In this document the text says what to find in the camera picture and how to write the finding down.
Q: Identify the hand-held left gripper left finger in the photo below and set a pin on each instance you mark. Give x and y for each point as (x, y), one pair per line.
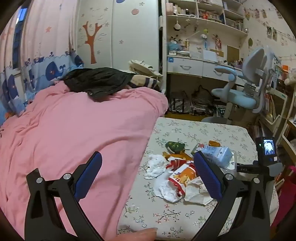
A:
(89, 176)

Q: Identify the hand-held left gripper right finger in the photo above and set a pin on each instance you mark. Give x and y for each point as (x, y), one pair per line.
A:
(208, 176)

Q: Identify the white paper wrapper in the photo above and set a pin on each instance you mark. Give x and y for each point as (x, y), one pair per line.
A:
(196, 192)

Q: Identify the blue tissue packet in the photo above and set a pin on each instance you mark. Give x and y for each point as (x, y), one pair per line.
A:
(217, 154)

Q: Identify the red snack wrapper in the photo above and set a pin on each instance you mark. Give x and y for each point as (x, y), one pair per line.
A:
(182, 172)

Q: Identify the small orange wrapper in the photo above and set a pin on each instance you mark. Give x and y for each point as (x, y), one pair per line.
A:
(213, 143)

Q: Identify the green wrapper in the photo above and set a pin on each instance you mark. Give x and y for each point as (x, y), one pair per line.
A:
(174, 146)

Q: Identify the white tissue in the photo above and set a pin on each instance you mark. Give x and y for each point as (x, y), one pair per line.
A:
(156, 166)

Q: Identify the pink blanket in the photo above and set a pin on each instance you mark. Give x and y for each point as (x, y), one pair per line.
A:
(69, 139)

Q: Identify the magenta cloth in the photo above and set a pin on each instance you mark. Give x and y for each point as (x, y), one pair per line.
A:
(286, 204)

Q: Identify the floral tablecloth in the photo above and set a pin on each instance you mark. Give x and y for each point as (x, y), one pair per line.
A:
(185, 129)

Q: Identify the white bookshelf with books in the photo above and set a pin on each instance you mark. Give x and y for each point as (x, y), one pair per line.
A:
(270, 109)

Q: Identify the pile of papers and bags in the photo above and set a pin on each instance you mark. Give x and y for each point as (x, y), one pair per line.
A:
(196, 104)

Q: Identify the pale blue desk chair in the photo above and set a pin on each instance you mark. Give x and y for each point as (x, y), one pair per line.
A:
(252, 69)

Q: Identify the black jacket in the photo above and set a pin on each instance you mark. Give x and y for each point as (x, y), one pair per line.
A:
(97, 81)

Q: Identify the striped pillow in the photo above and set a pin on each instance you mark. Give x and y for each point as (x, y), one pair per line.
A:
(145, 81)

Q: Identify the white desk with drawers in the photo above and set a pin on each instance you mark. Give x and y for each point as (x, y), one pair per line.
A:
(185, 67)

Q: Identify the cork board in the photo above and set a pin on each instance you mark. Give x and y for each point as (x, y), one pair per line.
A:
(232, 53)

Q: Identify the beige canvas tote bag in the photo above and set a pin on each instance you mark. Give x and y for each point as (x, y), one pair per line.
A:
(143, 66)

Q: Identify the pink whale print curtain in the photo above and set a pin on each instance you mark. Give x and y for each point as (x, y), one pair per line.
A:
(46, 46)

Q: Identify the white wardrobe with tree sticker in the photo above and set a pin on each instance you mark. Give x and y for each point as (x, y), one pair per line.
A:
(129, 34)

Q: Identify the window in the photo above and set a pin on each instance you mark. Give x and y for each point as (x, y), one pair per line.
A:
(19, 34)

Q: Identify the row of wall photos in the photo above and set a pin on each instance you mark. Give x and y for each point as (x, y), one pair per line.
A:
(270, 30)

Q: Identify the white wall shelf unit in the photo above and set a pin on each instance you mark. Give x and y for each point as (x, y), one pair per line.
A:
(198, 18)

